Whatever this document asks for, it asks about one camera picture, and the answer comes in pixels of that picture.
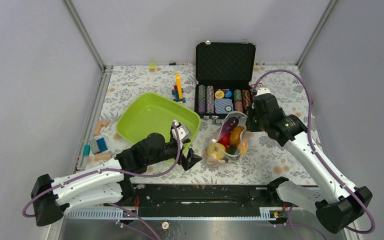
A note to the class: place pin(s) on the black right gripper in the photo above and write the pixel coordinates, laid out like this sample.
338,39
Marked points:
251,127

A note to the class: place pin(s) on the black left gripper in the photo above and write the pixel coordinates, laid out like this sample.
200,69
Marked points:
191,158

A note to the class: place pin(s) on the purple eggplant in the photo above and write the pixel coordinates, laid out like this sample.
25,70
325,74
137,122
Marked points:
228,126

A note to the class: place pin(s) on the brown potato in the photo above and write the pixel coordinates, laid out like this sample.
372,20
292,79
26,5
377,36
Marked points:
235,136

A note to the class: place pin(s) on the red apple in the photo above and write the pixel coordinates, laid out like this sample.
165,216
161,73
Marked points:
225,141

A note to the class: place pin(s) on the clear zip top bag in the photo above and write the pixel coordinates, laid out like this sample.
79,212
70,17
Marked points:
229,159

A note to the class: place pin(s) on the yellow lemon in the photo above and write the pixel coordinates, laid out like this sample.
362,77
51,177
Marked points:
216,151

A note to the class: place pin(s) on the orange yellow mango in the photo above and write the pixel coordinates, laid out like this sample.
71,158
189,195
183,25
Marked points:
243,147

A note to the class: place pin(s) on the dark green avocado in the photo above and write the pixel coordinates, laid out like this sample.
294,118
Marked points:
232,150

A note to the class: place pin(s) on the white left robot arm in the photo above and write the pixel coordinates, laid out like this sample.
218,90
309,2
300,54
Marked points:
52,198

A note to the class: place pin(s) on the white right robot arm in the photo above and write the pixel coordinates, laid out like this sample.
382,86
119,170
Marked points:
339,202

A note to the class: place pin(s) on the floral tablecloth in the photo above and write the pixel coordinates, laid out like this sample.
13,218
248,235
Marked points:
264,160

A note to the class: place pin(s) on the black poker chip case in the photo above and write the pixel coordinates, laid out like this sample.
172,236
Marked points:
221,66

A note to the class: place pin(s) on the toy brick car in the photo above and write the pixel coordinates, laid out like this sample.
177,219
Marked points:
178,91

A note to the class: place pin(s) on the green plastic tray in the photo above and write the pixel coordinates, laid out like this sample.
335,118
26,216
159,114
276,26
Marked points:
153,113

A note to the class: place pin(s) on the tan wooden block lower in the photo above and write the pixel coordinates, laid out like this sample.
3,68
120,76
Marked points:
102,156

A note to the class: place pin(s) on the tan wooden block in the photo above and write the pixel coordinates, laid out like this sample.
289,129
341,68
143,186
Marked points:
99,125
102,156

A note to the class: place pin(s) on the blue toy block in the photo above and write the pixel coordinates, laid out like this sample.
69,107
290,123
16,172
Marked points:
102,145

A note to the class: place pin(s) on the teal toy block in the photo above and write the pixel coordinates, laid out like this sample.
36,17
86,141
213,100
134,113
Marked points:
86,150

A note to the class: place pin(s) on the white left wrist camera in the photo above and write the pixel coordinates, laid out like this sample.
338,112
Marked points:
180,132

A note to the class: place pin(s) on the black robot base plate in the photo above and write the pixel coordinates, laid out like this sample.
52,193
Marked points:
200,201

